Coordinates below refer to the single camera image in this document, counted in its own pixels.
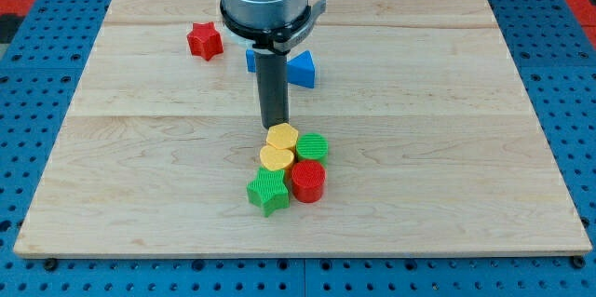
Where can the dark cylindrical pointer rod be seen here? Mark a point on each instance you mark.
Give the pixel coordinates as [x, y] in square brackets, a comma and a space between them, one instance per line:
[272, 84]

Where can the black clamp ring mount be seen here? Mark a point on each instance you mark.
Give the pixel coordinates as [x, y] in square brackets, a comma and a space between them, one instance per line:
[280, 40]

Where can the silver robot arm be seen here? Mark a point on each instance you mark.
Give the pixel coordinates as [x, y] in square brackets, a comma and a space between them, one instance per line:
[272, 28]

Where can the red star block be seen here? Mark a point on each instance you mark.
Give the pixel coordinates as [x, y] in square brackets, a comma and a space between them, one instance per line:
[205, 41]

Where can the green star block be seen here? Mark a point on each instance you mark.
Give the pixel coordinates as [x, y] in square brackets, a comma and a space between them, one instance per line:
[268, 191]

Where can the blue block behind rod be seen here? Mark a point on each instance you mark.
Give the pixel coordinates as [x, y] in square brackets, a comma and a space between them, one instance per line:
[250, 61]

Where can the blue triangle block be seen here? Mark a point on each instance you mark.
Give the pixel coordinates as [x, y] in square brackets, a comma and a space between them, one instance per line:
[301, 70]

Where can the yellow hexagon block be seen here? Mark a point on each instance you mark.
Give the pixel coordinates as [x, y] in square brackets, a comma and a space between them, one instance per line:
[282, 136]

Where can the green cylinder block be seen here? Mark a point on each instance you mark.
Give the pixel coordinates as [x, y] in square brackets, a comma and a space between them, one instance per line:
[313, 146]

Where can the yellow heart block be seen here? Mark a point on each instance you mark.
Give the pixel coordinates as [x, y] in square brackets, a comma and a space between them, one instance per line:
[276, 159]

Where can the red cylinder block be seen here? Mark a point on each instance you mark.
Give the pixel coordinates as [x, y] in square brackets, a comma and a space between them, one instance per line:
[308, 178]

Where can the wooden board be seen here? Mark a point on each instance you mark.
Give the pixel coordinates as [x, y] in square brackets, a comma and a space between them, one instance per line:
[435, 148]

